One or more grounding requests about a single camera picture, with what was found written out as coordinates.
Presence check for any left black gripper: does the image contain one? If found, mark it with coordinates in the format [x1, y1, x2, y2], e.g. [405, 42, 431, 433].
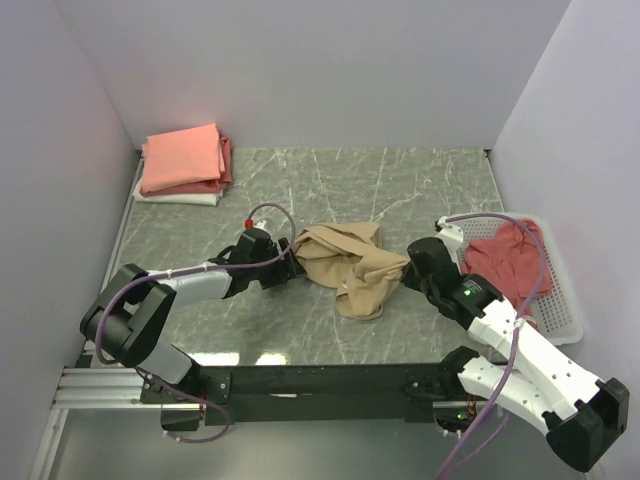
[249, 237, 306, 289]

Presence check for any tan t-shirt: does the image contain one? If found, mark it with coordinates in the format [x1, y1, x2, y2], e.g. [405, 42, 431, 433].
[293, 222, 409, 321]

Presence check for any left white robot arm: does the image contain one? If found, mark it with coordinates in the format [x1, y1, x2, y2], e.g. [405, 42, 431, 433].
[80, 227, 305, 402]

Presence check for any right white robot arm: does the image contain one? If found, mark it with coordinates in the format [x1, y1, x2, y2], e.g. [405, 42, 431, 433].
[407, 237, 630, 472]

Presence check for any red t-shirt in basket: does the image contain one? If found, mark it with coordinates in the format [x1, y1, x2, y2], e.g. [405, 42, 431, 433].
[461, 222, 542, 310]

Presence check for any folded white t-shirt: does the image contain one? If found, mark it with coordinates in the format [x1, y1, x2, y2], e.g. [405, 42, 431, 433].
[132, 181, 223, 207]

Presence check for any black base beam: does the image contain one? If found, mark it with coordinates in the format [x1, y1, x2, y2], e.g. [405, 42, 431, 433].
[139, 347, 484, 432]

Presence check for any white plastic basket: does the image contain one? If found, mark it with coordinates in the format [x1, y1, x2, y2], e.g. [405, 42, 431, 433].
[447, 212, 583, 346]

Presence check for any folded salmon t-shirt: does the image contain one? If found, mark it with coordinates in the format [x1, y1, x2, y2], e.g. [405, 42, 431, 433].
[139, 122, 226, 195]

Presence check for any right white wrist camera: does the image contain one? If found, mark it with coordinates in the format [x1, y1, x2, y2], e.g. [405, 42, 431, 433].
[435, 216, 464, 264]

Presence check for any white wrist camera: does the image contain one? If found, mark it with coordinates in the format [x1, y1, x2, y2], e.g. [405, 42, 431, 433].
[435, 216, 464, 264]
[244, 217, 273, 233]

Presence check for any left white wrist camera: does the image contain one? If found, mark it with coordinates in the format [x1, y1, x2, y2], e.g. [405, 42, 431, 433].
[244, 217, 273, 233]

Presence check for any aluminium rail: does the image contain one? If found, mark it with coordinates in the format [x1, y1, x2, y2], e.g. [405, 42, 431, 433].
[52, 349, 151, 411]

